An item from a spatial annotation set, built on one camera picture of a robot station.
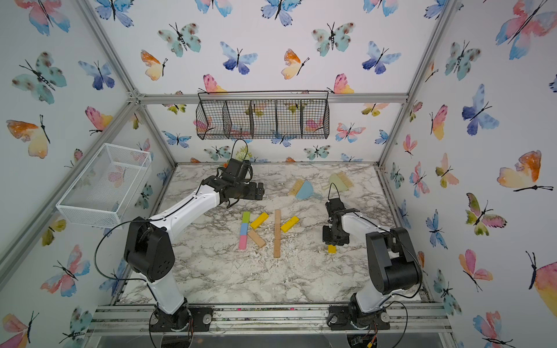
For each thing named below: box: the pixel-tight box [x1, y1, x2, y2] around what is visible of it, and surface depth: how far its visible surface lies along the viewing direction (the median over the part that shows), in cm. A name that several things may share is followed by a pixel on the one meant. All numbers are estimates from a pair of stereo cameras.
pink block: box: [239, 234, 248, 251], surface depth 93 cm
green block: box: [242, 210, 251, 224], surface depth 101 cm
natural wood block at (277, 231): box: [274, 223, 281, 240], surface depth 96 cm
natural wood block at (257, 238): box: [248, 229, 266, 248], surface depth 95 cm
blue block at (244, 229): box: [240, 222, 249, 236], surface depth 98 cm
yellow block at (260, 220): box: [250, 212, 270, 230], surface depth 100 cm
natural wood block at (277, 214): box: [274, 209, 282, 229], surface depth 101 cm
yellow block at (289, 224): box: [280, 216, 300, 233], surface depth 98 cm
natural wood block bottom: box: [273, 239, 281, 259], surface depth 92 cm
